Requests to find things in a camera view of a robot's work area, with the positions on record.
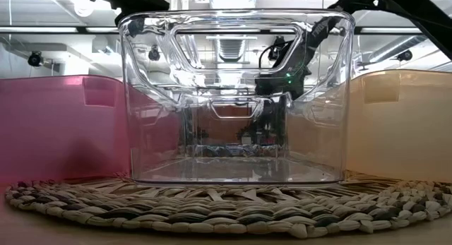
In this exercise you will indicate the clear plastic bin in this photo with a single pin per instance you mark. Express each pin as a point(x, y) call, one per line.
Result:
point(152, 160)

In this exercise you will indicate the grey ceiling duct pipe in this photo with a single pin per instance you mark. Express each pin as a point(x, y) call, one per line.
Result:
point(392, 49)

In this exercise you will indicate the black ceiling spotlight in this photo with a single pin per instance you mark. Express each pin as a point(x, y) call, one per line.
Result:
point(277, 50)
point(404, 55)
point(154, 53)
point(35, 58)

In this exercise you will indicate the round woven placemat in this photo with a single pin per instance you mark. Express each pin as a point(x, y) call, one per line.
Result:
point(226, 209)

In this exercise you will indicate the ribbed ceiling vent duct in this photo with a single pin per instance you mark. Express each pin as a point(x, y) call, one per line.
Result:
point(231, 50)

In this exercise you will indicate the round white ceiling lamp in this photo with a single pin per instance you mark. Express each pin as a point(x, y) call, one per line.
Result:
point(84, 8)

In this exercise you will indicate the pink plastic bin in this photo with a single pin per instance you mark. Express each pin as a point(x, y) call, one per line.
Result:
point(53, 132)

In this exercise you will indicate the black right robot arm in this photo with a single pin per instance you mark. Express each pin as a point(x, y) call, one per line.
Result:
point(423, 15)

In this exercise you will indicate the long ceiling light strip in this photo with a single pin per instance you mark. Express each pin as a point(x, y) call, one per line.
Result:
point(35, 29)

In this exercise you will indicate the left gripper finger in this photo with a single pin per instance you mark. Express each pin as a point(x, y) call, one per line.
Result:
point(159, 1)

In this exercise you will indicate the beige plastic bin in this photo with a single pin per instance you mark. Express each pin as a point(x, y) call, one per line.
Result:
point(406, 139)

